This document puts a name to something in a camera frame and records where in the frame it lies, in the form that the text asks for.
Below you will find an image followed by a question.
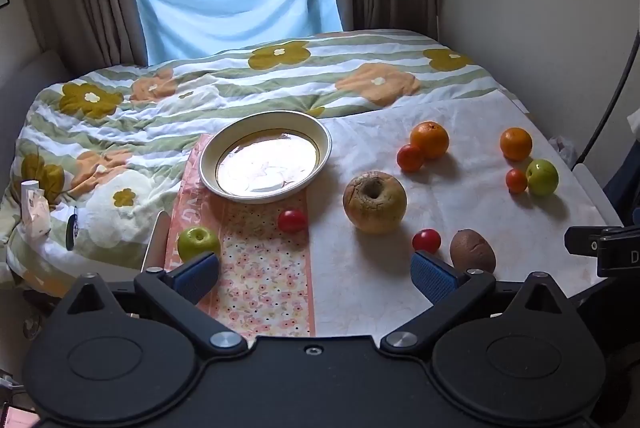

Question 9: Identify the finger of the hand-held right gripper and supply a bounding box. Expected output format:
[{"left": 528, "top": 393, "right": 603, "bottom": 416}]
[{"left": 564, "top": 227, "right": 601, "bottom": 257}]

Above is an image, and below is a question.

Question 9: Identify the brown kiwi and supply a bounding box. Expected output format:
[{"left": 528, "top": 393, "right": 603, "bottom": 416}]
[{"left": 449, "top": 229, "right": 497, "bottom": 274}]

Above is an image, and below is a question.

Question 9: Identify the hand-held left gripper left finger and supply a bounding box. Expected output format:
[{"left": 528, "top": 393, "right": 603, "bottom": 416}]
[{"left": 57, "top": 253, "right": 249, "bottom": 355}]

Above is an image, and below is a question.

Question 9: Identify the orange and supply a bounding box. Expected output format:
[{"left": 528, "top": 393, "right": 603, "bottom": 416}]
[
  {"left": 500, "top": 127, "right": 534, "bottom": 161},
  {"left": 410, "top": 121, "right": 450, "bottom": 160}
]

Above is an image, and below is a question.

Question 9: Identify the dark blue cloth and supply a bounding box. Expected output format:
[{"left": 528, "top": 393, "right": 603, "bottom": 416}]
[{"left": 604, "top": 148, "right": 640, "bottom": 229}]

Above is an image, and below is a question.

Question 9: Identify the crumpled clear plastic bag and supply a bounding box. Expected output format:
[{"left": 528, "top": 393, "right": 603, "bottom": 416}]
[{"left": 549, "top": 135, "right": 579, "bottom": 170}]

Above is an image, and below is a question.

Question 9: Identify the floral striped blanket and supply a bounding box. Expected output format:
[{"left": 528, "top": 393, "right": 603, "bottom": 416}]
[{"left": 0, "top": 28, "right": 531, "bottom": 291}]

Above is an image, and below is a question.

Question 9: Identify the green apple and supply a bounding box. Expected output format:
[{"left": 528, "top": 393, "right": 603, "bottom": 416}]
[
  {"left": 177, "top": 227, "right": 222, "bottom": 263},
  {"left": 526, "top": 159, "right": 560, "bottom": 197}
]

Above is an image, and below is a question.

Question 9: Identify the white packet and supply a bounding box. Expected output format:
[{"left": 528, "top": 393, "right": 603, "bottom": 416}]
[{"left": 22, "top": 189, "right": 52, "bottom": 252}]

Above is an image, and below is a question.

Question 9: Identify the large wrinkled yellow apple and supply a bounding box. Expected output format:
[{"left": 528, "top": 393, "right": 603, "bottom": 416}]
[{"left": 342, "top": 171, "right": 408, "bottom": 235}]

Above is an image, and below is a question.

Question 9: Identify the pink floral cloth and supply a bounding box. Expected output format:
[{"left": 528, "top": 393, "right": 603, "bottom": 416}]
[{"left": 162, "top": 133, "right": 317, "bottom": 343}]

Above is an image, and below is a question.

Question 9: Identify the grey padded headboard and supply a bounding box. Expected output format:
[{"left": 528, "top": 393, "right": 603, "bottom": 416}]
[{"left": 0, "top": 50, "right": 68, "bottom": 154}]

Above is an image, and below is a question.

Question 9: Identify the black cable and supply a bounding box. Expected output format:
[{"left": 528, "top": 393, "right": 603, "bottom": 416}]
[{"left": 574, "top": 21, "right": 640, "bottom": 165}]

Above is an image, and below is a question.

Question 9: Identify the cream bowl with brown rim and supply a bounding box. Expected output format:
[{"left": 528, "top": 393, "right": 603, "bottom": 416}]
[{"left": 199, "top": 111, "right": 333, "bottom": 204}]

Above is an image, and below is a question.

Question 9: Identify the red tomato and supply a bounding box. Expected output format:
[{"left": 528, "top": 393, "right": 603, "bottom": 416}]
[
  {"left": 412, "top": 229, "right": 442, "bottom": 255},
  {"left": 277, "top": 209, "right": 308, "bottom": 234},
  {"left": 397, "top": 143, "right": 426, "bottom": 173},
  {"left": 505, "top": 168, "right": 529, "bottom": 194}
]

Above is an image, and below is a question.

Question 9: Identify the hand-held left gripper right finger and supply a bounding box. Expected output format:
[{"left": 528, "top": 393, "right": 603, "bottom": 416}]
[{"left": 381, "top": 251, "right": 576, "bottom": 355}]

